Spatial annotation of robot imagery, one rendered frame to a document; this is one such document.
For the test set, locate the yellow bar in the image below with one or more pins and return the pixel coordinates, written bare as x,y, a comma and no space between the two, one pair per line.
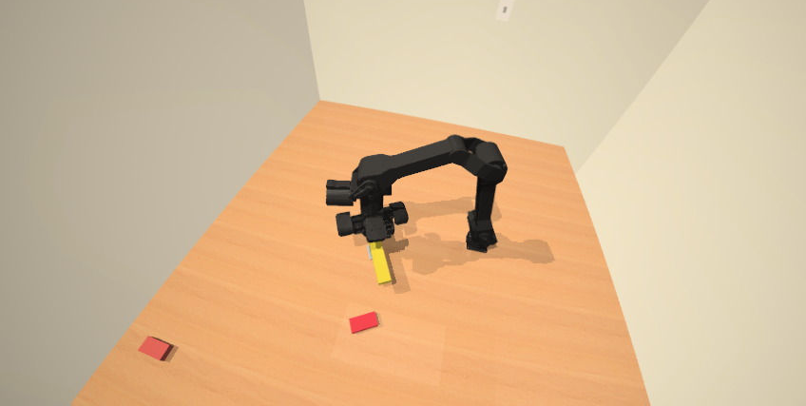
379,261

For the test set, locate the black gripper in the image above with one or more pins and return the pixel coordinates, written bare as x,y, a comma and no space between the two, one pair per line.
347,225

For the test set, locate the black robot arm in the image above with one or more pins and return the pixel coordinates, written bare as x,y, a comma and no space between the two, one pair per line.
375,174

